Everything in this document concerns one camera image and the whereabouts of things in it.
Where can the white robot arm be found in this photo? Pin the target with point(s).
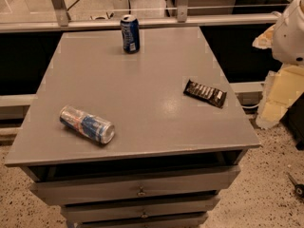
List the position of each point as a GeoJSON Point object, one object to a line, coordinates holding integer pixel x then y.
{"type": "Point", "coordinates": [288, 36]}

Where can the black chocolate bar wrapper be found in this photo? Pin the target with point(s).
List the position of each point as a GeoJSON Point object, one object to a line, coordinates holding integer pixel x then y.
{"type": "Point", "coordinates": [210, 95]}

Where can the grey drawer cabinet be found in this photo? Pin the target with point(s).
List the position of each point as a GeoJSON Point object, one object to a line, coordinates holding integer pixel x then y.
{"type": "Point", "coordinates": [157, 127]}

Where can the lying silver blue energy can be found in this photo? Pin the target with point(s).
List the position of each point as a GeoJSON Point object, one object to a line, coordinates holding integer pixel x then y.
{"type": "Point", "coordinates": [88, 125]}

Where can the top grey drawer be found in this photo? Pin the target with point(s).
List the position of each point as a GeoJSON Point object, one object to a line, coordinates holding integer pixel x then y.
{"type": "Point", "coordinates": [135, 186]}

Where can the grey drawer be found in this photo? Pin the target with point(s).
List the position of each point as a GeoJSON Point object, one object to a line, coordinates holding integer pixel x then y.
{"type": "Point", "coordinates": [135, 186]}
{"type": "Point", "coordinates": [168, 221]}
{"type": "Point", "coordinates": [140, 209]}

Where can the upright blue soda can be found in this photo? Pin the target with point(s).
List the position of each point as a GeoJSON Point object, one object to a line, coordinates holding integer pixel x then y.
{"type": "Point", "coordinates": [130, 32]}

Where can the middle grey drawer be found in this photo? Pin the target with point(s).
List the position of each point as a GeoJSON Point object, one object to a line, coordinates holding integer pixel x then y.
{"type": "Point", "coordinates": [140, 209]}

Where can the bottom grey drawer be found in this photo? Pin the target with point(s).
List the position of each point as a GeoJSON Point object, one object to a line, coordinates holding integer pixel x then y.
{"type": "Point", "coordinates": [168, 221]}

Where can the grey metal railing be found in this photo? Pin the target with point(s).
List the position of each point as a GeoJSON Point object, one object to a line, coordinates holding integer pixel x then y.
{"type": "Point", "coordinates": [51, 15]}

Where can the yellow foam padding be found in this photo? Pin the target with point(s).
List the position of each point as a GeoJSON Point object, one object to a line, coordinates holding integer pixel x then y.
{"type": "Point", "coordinates": [281, 89]}

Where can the black tool on floor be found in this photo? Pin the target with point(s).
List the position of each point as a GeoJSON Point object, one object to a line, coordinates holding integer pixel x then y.
{"type": "Point", "coordinates": [298, 188]}

